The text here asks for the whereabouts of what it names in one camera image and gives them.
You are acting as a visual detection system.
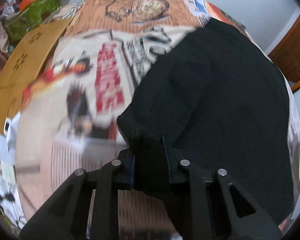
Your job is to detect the black sequined garment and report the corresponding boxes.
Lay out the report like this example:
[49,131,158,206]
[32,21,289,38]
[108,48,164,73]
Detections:
[117,19,294,237]

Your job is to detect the printed bed quilt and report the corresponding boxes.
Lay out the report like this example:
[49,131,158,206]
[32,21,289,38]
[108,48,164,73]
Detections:
[17,0,300,239]

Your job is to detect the wooden wardrobe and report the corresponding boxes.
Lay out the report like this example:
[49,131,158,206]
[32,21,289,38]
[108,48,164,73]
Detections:
[269,15,300,92]

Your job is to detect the green storage box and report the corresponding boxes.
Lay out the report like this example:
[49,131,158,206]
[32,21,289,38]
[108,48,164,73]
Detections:
[2,0,59,44]

